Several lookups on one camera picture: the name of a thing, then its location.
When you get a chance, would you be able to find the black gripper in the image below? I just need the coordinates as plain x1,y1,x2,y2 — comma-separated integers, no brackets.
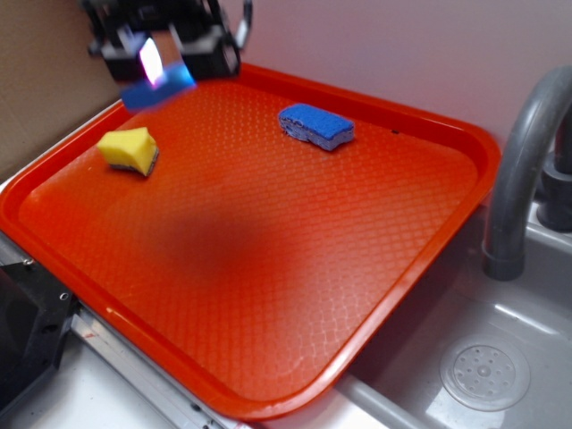
80,1,241,83

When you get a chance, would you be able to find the blue rectangular block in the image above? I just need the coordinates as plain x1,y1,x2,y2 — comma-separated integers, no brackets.
120,63,196,112

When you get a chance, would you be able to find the yellow sponge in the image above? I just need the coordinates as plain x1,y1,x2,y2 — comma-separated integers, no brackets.
96,127,159,177

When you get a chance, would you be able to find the blue sponge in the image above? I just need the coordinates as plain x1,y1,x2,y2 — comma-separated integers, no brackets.
278,104,355,152

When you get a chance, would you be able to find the red plastic tray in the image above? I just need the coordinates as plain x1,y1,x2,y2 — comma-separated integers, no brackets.
1,65,501,422

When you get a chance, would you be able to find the grey toy faucet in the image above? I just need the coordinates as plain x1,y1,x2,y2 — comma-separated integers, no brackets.
482,65,571,281

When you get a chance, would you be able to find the grey toy sink basin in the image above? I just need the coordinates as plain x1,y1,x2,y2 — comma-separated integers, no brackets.
338,212,571,428

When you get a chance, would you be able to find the sink drain strainer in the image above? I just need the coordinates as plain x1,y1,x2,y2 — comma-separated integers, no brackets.
440,335,531,412

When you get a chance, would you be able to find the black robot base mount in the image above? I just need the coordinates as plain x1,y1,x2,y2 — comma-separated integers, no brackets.
1,263,77,417

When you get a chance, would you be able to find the black faucet handle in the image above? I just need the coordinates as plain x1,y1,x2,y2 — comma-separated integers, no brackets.
537,130,571,232

